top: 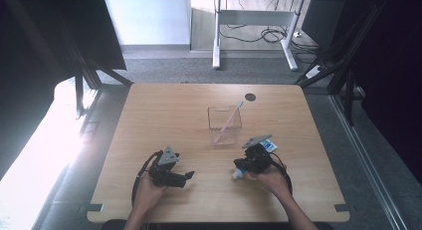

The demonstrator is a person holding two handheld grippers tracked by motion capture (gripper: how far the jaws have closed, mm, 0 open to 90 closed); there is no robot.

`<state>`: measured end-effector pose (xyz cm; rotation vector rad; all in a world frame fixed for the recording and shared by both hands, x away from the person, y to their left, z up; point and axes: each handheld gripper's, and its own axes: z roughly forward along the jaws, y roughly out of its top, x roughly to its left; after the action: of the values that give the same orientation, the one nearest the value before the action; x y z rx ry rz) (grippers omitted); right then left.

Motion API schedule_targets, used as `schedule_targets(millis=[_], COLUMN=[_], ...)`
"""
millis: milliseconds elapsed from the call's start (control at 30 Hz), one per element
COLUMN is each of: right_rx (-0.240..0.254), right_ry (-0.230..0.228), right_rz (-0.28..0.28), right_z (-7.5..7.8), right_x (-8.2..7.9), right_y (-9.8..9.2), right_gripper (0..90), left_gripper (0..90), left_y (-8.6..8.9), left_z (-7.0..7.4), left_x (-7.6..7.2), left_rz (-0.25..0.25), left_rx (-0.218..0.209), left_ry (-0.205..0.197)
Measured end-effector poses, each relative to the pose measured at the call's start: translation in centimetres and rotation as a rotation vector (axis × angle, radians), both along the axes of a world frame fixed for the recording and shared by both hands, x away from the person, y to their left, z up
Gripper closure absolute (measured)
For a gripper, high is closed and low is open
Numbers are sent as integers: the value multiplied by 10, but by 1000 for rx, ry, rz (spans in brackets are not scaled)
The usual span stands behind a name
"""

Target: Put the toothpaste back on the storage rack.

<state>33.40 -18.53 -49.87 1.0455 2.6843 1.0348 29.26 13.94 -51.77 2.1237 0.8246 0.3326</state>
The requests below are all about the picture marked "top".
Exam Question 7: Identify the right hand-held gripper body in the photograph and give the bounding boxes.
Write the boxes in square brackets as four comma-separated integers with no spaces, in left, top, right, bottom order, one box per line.
[241,133,275,174]

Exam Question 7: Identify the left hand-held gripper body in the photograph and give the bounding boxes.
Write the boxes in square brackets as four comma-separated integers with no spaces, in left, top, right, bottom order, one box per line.
[147,145,187,188]

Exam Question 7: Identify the white and blue toothpaste tube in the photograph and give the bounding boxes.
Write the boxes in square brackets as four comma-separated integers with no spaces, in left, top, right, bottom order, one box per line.
[231,138,279,180]

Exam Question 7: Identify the person's right hand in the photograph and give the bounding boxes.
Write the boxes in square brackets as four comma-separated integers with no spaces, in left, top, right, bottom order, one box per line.
[246,163,294,200]

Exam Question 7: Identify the person's left hand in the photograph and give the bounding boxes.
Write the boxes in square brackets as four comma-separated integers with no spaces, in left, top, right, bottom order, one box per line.
[132,171,169,215]

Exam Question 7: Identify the clear plastic cup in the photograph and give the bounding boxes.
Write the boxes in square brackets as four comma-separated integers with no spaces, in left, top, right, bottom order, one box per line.
[206,105,244,146]

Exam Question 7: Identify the pink toothbrush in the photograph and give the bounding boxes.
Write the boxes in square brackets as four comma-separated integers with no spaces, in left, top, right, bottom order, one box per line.
[213,100,245,145]

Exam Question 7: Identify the white power strip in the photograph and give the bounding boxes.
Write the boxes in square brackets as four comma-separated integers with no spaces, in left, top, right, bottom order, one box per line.
[305,64,324,81]

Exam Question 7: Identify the dark curtain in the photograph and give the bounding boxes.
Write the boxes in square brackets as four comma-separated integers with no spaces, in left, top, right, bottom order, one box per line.
[0,0,127,180]
[331,0,422,186]

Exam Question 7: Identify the left hand-held gripper black cable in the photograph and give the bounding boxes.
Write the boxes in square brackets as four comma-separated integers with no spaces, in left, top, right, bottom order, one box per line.
[130,149,164,206]

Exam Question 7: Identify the hand-held gripper black cable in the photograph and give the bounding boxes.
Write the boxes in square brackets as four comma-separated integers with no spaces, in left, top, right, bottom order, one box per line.
[130,149,164,206]
[270,152,295,195]

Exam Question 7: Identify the right hand-held gripper black cable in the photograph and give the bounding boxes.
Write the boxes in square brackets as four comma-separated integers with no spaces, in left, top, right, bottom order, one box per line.
[270,152,295,195]

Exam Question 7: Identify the black metal stand frame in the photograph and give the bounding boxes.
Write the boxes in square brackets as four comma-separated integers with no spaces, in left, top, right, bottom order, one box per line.
[56,27,134,119]
[294,0,396,126]

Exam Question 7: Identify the black floor cables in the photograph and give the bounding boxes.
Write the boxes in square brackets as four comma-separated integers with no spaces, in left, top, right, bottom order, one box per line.
[218,0,321,65]

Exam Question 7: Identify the white metal desk frame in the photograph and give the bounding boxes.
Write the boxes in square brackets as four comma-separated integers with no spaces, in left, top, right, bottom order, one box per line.
[212,0,306,73]

